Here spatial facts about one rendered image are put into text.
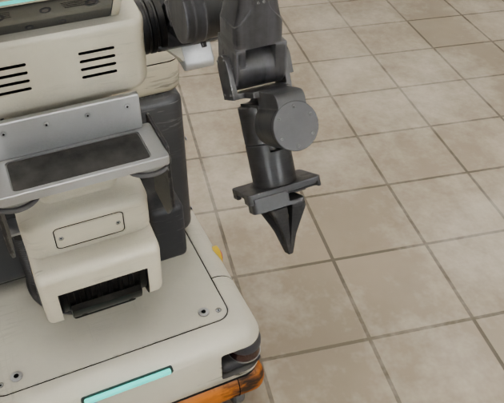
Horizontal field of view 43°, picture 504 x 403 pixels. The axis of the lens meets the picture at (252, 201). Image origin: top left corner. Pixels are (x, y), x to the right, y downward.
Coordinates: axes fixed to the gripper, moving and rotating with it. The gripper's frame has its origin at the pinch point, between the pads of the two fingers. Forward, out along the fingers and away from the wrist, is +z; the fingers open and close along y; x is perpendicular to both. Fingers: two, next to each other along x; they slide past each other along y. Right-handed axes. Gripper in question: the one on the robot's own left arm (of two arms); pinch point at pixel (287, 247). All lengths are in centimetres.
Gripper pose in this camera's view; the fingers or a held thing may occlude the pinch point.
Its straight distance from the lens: 85.7
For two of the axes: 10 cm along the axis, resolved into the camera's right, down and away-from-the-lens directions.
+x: -3.6, -1.7, 9.2
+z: 2.0, 9.5, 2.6
